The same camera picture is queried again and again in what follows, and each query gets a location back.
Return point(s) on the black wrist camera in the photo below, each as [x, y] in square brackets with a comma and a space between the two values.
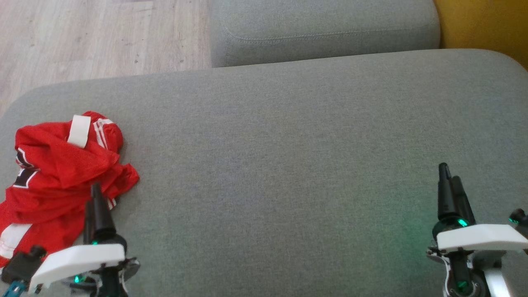
[518, 216]
[22, 264]

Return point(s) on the mustard yellow upholstered furniture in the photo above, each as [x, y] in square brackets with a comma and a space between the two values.
[486, 24]

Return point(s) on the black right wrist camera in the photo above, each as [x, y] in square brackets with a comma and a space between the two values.
[518, 216]

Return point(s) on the red shorts with white stripe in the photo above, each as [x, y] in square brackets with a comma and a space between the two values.
[29, 214]

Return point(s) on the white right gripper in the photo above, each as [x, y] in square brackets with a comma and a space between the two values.
[478, 238]

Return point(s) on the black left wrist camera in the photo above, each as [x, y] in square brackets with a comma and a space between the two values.
[22, 264]

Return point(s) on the grey sofa cushion with seam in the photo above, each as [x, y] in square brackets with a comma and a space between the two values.
[321, 29]

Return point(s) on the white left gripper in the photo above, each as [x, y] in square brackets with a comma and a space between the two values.
[78, 258]

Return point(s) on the red jersey with white sleeves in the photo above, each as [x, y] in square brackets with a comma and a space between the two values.
[70, 165]

